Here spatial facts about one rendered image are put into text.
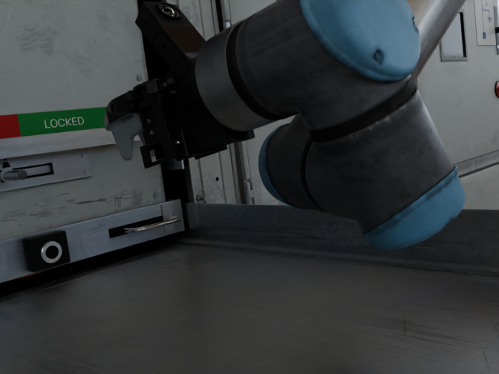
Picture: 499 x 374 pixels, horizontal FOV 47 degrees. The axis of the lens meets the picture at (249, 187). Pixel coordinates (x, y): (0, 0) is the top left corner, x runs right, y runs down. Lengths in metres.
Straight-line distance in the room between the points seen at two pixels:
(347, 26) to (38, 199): 0.64
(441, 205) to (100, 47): 0.69
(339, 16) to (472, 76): 1.59
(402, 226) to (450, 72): 1.40
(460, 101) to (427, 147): 1.43
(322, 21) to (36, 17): 0.62
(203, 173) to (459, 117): 1.03
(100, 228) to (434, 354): 0.61
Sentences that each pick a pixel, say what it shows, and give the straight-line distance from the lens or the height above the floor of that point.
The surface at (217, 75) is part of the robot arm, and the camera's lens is 0.47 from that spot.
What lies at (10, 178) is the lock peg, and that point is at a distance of 0.88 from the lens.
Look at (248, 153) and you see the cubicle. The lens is 1.10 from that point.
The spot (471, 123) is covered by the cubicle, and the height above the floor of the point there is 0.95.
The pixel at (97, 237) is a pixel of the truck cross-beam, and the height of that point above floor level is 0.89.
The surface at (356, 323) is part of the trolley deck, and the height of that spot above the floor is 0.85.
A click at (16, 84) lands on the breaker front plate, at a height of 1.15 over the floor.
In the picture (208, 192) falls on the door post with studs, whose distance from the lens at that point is 1.05.
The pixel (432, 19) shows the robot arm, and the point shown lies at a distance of 0.64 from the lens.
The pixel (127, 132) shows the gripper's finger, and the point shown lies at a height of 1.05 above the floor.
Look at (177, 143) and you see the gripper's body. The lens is 0.56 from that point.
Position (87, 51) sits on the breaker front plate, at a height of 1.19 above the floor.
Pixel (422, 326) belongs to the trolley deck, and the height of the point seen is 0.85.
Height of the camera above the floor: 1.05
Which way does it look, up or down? 7 degrees down
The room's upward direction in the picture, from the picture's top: 7 degrees counter-clockwise
